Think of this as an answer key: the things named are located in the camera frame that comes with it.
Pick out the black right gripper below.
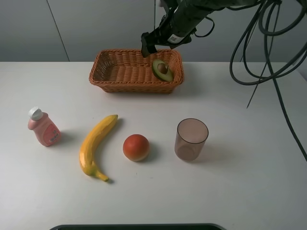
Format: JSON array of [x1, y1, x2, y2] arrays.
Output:
[[141, 0, 217, 58]]

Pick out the halved avocado with pit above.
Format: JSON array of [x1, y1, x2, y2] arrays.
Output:
[[152, 59, 174, 82]]

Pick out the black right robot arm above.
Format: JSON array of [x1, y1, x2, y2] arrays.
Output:
[[141, 0, 270, 58]]

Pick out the orange wicker basket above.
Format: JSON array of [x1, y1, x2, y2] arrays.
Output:
[[89, 49, 184, 93]]

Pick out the translucent brown plastic cup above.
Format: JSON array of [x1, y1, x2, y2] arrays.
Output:
[[175, 118, 209, 161]]

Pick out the red orange tomato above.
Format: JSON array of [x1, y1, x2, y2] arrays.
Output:
[[123, 134, 150, 162]]

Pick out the yellow banana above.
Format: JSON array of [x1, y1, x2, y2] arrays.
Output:
[[79, 115, 118, 182]]

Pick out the pink bottle white cap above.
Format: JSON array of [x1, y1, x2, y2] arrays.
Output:
[[28, 106, 61, 147]]

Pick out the black cable bundle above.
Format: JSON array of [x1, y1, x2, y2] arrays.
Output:
[[229, 0, 307, 161]]

